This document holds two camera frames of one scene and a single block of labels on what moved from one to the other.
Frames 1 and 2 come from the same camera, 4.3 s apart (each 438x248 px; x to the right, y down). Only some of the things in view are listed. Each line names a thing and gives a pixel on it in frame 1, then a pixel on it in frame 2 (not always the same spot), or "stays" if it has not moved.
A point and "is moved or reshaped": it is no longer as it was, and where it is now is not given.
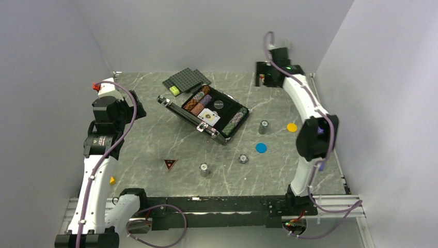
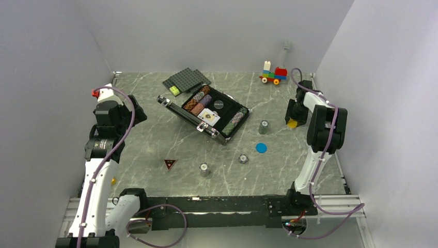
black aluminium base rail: [220, 211] stays
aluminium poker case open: [214, 113] stays
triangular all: [169, 163] stays
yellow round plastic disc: [292, 127] is moved or reshaped
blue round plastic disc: [261, 148] stays
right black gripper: [263, 68] → [301, 120]
